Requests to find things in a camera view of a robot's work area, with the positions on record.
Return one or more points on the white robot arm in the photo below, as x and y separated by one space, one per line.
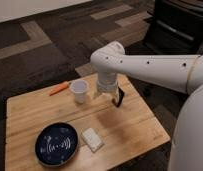
182 73

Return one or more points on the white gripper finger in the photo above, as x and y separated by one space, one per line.
96 95
116 96

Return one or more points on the white rectangular sponge block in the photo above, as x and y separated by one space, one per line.
92 139

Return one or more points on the orange carrot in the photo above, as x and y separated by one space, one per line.
60 87

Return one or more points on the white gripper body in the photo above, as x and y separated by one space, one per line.
106 84

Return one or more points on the black cabinet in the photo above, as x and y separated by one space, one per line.
176 27

